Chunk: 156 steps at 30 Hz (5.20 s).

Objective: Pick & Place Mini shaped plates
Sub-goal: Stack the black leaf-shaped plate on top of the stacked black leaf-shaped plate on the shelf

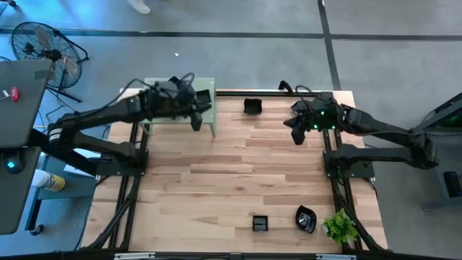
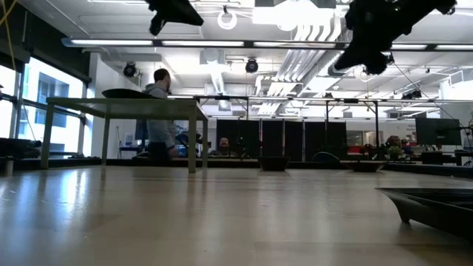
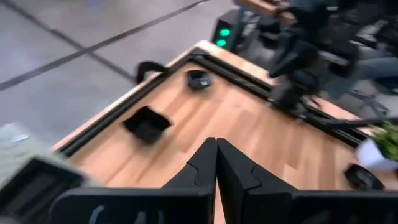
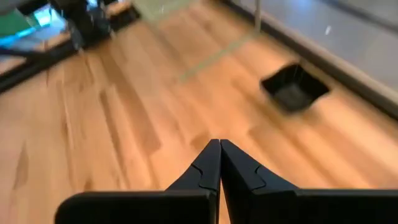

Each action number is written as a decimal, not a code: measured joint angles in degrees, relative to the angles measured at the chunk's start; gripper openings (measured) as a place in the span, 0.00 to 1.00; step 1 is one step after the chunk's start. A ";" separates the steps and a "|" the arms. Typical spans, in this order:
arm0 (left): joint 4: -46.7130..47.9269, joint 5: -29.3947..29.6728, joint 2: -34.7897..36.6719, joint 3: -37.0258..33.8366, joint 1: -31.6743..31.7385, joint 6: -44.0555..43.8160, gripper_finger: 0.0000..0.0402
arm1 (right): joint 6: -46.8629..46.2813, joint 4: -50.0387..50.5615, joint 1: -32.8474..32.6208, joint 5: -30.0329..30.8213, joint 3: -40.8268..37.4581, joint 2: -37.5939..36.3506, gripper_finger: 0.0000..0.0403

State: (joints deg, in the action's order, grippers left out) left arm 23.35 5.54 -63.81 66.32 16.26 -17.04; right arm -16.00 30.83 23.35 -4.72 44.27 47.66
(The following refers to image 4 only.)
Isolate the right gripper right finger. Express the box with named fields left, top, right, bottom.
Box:
left=221, top=139, right=299, bottom=224

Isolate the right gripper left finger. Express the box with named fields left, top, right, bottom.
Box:
left=166, top=139, right=222, bottom=224

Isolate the black wavy square plate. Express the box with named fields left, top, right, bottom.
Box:
left=259, top=62, right=331, bottom=113

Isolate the green perforated metal rack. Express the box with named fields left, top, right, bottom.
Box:
left=132, top=0, right=264, bottom=35

